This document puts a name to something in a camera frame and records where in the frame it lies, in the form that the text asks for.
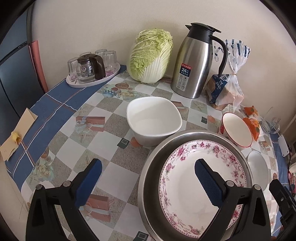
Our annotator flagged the dark blue refrigerator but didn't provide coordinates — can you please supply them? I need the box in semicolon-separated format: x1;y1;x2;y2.
0;6;45;143

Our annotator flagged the clear glass mug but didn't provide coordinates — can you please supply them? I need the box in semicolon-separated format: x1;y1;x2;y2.
260;106;280;134

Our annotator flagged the bagged sliced bread loaf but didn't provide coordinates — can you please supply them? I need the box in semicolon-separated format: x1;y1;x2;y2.
205;39;250;113

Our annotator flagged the orange snack packet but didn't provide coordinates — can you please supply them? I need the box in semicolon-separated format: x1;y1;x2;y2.
243;118;260;142
244;106;258;117

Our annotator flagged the stainless steel round pan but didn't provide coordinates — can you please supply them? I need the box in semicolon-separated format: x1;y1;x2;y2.
137;130;253;240

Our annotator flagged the patterned plastic tablecloth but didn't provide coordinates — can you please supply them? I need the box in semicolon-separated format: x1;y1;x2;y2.
6;71;290;240

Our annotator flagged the orange snack packet front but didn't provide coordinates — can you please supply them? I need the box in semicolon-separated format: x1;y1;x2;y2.
243;118;260;142

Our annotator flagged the glass teapot brown handle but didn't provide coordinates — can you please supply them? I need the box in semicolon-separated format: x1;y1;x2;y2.
76;54;106;83

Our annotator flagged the white square bowl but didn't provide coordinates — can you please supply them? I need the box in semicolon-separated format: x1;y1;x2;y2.
126;96;182;147

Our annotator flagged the pink floral round plate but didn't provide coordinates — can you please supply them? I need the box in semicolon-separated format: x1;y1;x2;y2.
159;140;247;238

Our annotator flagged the brown paper envelope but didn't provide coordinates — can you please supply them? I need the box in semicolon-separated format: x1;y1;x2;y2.
1;108;38;161

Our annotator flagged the stainless steel thermos jug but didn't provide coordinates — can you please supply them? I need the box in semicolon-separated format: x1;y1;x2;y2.
171;23;228;99

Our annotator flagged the red rimmed floral bowl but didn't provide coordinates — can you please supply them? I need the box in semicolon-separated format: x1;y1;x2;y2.
218;113;252;150

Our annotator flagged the pale blue white bowl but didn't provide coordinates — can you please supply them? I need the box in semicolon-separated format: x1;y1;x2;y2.
247;151;268;191

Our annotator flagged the orange snack packet back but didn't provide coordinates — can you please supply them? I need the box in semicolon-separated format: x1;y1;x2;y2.
244;106;258;117

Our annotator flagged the white power strip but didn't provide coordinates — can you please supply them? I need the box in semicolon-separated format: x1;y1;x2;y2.
278;135;290;157

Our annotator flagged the napa cabbage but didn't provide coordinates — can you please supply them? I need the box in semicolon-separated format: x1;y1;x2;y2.
126;28;173;84

